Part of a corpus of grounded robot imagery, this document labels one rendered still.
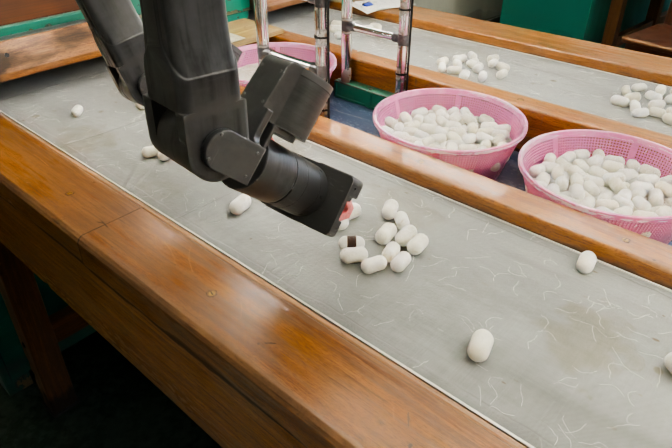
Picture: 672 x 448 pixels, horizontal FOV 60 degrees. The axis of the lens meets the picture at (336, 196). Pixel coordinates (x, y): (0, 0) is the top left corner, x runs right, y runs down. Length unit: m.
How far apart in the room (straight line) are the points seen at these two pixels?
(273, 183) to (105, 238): 0.30
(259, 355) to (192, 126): 0.24
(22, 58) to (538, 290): 1.01
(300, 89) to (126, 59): 0.30
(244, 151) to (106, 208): 0.38
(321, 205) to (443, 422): 0.23
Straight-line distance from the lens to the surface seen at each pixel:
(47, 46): 1.31
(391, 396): 0.55
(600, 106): 1.26
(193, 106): 0.46
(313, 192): 0.58
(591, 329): 0.70
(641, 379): 0.67
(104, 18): 0.77
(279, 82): 0.52
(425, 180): 0.87
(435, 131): 1.07
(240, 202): 0.81
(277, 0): 1.63
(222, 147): 0.47
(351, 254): 0.71
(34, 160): 1.01
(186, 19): 0.45
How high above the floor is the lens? 1.19
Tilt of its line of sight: 32 degrees down
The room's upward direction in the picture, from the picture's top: straight up
